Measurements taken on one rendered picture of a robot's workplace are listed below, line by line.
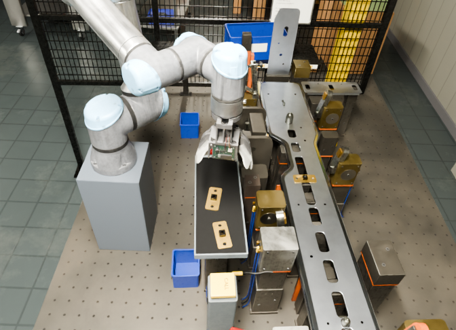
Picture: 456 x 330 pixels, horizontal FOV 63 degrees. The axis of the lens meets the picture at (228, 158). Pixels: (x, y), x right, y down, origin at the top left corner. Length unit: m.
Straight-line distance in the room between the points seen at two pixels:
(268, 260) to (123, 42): 0.69
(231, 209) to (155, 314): 0.53
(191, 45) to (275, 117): 0.89
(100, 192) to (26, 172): 1.77
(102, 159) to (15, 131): 2.24
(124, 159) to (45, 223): 1.49
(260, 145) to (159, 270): 0.61
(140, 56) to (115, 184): 0.56
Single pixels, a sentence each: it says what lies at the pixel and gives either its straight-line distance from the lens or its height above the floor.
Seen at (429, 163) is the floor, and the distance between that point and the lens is 3.37.
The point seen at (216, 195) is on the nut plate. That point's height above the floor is 1.17.
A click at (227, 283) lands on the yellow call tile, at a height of 1.16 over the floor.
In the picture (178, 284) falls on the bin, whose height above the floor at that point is 0.72.
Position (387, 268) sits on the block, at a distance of 1.23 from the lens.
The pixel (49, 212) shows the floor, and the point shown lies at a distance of 2.72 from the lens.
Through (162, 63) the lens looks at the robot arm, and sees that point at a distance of 0.79.
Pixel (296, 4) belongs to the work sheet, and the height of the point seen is 1.25.
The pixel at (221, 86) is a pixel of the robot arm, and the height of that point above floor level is 1.56.
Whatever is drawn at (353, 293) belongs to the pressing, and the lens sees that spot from 1.19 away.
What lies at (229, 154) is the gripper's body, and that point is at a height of 1.38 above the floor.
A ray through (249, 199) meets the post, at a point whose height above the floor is 1.03.
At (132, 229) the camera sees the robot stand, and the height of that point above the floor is 0.84.
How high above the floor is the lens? 1.99
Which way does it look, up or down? 44 degrees down
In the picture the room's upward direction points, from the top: 4 degrees clockwise
